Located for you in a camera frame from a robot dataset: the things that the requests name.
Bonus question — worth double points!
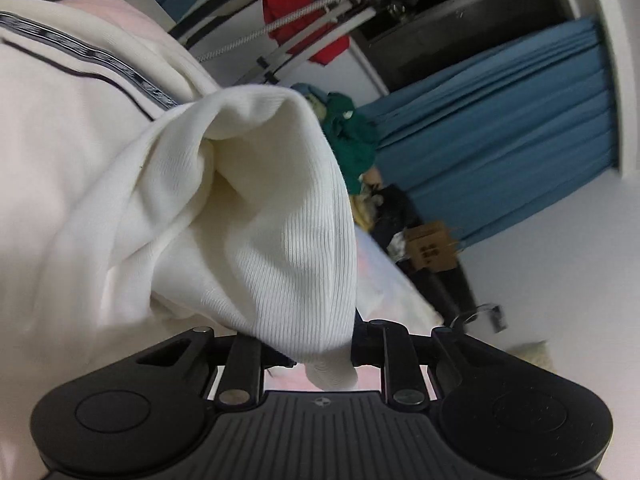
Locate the red cloth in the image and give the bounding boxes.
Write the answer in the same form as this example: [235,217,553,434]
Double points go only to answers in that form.
[262,0,351,66]

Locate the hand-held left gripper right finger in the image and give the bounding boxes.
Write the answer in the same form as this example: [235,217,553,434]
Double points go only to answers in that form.
[350,309,482,406]

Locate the beige cloth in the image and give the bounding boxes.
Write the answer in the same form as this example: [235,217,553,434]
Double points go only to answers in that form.
[350,167,387,228]

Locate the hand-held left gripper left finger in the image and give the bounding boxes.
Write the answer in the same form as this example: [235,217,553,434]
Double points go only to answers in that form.
[120,326,297,407]

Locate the white sweatpants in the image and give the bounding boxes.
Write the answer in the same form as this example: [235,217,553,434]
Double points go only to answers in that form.
[0,0,360,480]

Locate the black garment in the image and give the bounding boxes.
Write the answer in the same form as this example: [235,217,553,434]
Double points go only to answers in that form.
[372,184,421,257]

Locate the pastel tie-dye blanket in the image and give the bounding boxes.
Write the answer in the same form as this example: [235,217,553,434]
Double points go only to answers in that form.
[200,232,446,396]

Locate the light blue cloth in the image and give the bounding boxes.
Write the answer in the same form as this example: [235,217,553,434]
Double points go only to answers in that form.
[291,82,328,108]

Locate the dark window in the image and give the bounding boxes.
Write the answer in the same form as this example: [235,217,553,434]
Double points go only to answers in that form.
[350,0,578,95]

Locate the black sofa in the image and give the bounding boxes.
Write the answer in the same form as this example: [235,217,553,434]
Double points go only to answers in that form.
[385,185,482,322]

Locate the brown paper bag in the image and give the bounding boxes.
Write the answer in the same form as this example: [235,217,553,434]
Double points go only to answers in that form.
[402,220,460,274]

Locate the green garment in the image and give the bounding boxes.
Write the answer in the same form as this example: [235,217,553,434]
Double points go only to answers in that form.
[320,91,379,196]

